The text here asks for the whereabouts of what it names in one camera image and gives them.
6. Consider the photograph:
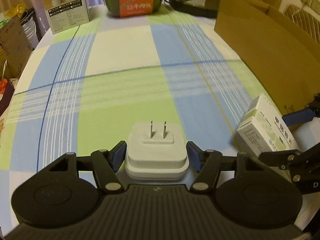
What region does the white product carton box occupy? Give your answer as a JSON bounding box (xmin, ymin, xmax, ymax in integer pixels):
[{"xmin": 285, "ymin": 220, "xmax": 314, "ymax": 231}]
[{"xmin": 42, "ymin": 0, "xmax": 89, "ymax": 34}]

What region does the open brown cardboard box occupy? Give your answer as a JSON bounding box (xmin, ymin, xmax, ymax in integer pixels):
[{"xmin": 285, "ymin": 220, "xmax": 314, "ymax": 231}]
[{"xmin": 214, "ymin": 0, "xmax": 319, "ymax": 114}]

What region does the double wall socket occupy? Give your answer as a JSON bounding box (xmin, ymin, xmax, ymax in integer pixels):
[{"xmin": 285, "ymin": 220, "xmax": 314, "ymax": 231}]
[{"xmin": 300, "ymin": 0, "xmax": 320, "ymax": 14}]

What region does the white green medicine box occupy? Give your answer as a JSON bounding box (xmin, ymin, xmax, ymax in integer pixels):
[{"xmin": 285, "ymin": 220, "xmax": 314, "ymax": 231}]
[{"xmin": 237, "ymin": 93, "xmax": 299, "ymax": 156}]

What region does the white charger cable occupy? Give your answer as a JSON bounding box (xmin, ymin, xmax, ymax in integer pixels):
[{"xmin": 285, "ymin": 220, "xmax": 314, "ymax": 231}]
[{"xmin": 291, "ymin": 0, "xmax": 309, "ymax": 18}]

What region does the white plastic bucket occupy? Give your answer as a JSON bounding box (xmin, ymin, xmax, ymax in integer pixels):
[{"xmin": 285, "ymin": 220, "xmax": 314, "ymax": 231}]
[{"xmin": 20, "ymin": 8, "xmax": 39, "ymax": 50}]

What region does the yellow plastic bag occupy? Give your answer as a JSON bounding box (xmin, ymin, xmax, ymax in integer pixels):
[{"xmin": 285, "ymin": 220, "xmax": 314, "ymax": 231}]
[{"xmin": 6, "ymin": 3, "xmax": 26, "ymax": 18}]

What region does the brown cardboard boxes stack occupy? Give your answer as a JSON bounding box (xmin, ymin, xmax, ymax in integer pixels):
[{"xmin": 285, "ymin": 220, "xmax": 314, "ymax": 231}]
[{"xmin": 1, "ymin": 16, "xmax": 33, "ymax": 79}]

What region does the plaid tablecloth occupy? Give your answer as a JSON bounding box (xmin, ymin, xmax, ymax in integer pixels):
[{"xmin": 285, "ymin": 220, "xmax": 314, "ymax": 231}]
[{"xmin": 0, "ymin": 3, "xmax": 288, "ymax": 228}]

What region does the dark wooden tray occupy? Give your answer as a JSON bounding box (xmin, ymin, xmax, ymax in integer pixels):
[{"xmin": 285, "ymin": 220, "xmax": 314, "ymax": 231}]
[{"xmin": 0, "ymin": 79, "xmax": 15, "ymax": 115}]

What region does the white plug adapter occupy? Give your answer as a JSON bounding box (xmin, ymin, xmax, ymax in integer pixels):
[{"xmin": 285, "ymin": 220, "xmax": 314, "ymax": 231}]
[{"xmin": 125, "ymin": 121, "xmax": 189, "ymax": 180}]

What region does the quilted brown chair cushion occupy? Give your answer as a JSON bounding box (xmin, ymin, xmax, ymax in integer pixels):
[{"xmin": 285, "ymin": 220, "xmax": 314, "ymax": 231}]
[{"xmin": 284, "ymin": 4, "xmax": 320, "ymax": 43}]

